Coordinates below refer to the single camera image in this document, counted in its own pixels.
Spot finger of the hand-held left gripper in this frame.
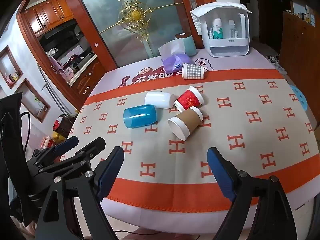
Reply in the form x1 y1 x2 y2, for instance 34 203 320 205
54 137 106 175
37 136 79 166

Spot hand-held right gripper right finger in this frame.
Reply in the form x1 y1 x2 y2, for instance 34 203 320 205
206 147 295 240

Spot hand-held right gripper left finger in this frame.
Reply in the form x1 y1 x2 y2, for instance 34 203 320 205
34 146 125 240

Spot blue translucent plastic cup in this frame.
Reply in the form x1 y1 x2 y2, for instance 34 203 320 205
123 104 158 130

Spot brown sleeved paper cup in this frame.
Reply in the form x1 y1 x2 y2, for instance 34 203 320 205
167 106 203 141

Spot white plastic cup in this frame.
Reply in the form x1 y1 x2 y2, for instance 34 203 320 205
145 91 175 109

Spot red paper cup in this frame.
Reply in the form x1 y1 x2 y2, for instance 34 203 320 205
174 86 206 113

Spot grey checkered paper cup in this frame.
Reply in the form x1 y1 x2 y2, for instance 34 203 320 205
182 63 205 80

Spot dark basket with red contents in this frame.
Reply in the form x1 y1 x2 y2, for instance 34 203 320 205
52 114 78 136

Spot tray of eggs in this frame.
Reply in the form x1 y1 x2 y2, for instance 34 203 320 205
41 136 55 150

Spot silver refrigerator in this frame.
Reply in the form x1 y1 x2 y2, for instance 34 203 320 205
37 64 81 117

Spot orange patterned beige blanket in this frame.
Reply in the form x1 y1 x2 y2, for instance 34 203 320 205
60 69 317 214

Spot pink kitchen appliance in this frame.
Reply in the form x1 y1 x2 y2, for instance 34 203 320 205
51 54 73 83

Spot light blue plastic stool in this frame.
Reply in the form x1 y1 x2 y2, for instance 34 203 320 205
290 84 310 111

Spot black range hood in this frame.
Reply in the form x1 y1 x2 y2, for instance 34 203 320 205
37 20 81 46

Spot purple tissue pack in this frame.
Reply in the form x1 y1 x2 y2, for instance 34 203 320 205
158 41 193 72

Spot orange patterned tablecloth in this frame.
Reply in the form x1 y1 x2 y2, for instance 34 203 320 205
82 47 314 233

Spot white storage box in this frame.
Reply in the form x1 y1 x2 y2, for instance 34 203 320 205
190 2 252 58

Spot glass door with gold ornament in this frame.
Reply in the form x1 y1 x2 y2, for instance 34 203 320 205
70 0 187 68

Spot teal canister with brown lid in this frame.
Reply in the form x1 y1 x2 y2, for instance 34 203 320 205
175 33 197 57

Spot brown wooden cabinet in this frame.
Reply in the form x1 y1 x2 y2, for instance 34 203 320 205
279 10 320 122

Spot clear plastic bottle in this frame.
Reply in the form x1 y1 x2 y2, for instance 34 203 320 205
227 20 238 38

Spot white bottle with teal label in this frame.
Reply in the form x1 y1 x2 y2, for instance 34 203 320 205
212 18 223 40

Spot black cable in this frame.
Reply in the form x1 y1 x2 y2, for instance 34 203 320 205
19 112 32 154

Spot wood framed wall niche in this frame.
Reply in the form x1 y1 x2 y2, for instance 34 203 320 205
15 78 50 123
0 45 24 89

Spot wooden kitchen wall cabinets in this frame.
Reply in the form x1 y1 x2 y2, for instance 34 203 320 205
25 0 75 37

